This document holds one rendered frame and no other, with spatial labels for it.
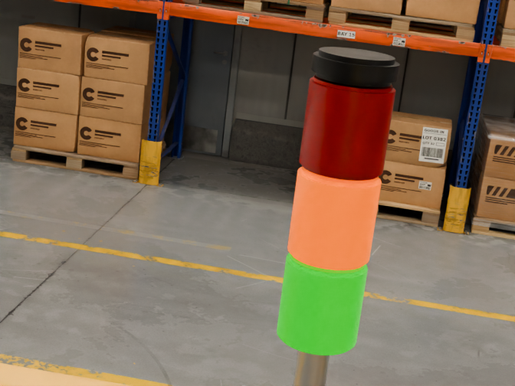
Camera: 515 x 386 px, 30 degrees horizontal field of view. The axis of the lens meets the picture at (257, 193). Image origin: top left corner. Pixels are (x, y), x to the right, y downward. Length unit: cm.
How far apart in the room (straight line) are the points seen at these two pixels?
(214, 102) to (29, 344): 476
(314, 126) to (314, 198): 4
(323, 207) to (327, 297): 5
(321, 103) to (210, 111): 918
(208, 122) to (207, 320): 412
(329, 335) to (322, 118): 13
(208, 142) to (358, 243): 923
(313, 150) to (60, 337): 507
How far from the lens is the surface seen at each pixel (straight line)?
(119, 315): 590
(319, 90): 54
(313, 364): 60
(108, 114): 867
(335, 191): 55
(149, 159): 851
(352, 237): 56
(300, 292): 57
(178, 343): 560
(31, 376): 67
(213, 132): 975
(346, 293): 57
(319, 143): 55
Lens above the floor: 241
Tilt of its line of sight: 16 degrees down
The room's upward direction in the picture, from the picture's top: 7 degrees clockwise
